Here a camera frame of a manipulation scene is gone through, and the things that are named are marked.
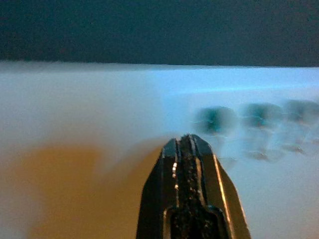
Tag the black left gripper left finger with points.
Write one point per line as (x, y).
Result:
(159, 189)

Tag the white hook rail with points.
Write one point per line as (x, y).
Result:
(224, 99)

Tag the teal round metal hook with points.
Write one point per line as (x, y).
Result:
(301, 109)
(214, 119)
(261, 114)

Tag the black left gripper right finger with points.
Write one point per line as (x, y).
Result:
(219, 199)

